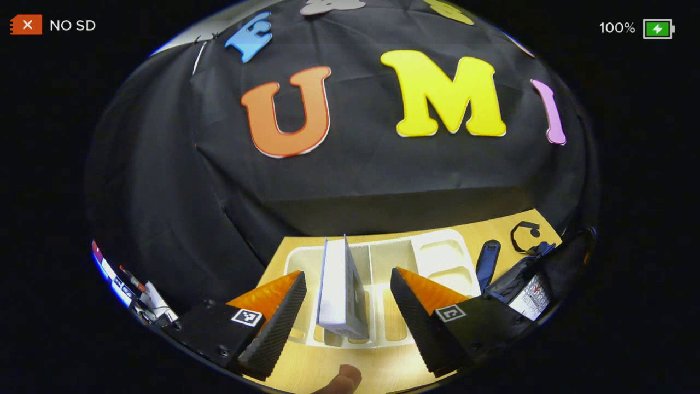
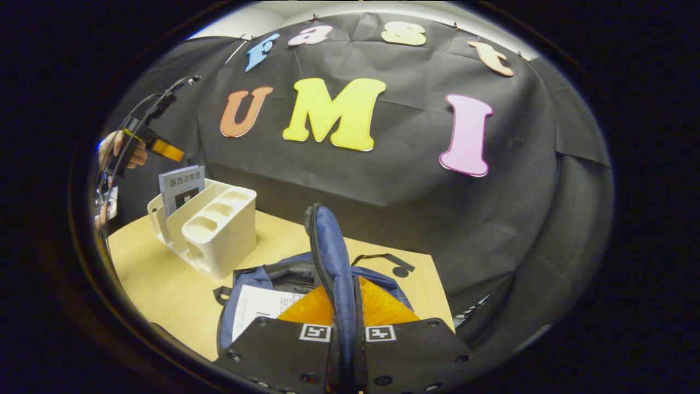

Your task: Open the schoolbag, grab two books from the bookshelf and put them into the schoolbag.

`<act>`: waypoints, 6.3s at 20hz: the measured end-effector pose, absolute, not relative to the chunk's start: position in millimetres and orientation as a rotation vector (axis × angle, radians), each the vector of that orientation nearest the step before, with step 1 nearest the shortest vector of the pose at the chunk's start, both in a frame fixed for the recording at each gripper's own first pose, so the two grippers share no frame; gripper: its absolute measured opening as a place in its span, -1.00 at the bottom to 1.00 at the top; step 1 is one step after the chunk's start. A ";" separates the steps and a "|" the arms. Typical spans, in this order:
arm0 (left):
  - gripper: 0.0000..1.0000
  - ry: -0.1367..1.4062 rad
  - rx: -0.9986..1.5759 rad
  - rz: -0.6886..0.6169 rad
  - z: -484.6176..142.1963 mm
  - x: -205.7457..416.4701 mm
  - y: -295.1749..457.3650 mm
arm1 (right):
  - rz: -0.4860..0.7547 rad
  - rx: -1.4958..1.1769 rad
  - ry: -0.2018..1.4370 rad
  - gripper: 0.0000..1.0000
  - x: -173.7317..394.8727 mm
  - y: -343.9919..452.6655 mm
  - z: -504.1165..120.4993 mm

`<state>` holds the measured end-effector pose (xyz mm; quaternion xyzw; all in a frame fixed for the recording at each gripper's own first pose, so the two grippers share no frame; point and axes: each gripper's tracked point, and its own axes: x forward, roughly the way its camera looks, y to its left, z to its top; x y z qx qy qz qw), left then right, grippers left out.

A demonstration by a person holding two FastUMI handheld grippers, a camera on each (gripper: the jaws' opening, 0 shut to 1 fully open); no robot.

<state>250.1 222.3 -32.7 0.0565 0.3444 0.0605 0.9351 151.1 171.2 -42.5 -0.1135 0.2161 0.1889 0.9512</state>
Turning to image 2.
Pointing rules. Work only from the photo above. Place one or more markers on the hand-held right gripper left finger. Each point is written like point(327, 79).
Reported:
point(279, 355)

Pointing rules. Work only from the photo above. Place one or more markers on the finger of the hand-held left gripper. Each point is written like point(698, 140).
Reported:
point(167, 149)

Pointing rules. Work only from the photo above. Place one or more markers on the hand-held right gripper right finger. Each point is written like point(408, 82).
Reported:
point(415, 355)

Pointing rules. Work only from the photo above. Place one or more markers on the grey cover book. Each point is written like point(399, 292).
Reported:
point(180, 186)

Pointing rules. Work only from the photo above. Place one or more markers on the white cover book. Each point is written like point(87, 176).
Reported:
point(260, 306)

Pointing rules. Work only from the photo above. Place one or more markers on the cream plastic bookshelf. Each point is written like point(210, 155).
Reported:
point(224, 241)

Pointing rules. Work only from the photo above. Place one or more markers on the blue schoolbag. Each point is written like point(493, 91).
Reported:
point(333, 257)

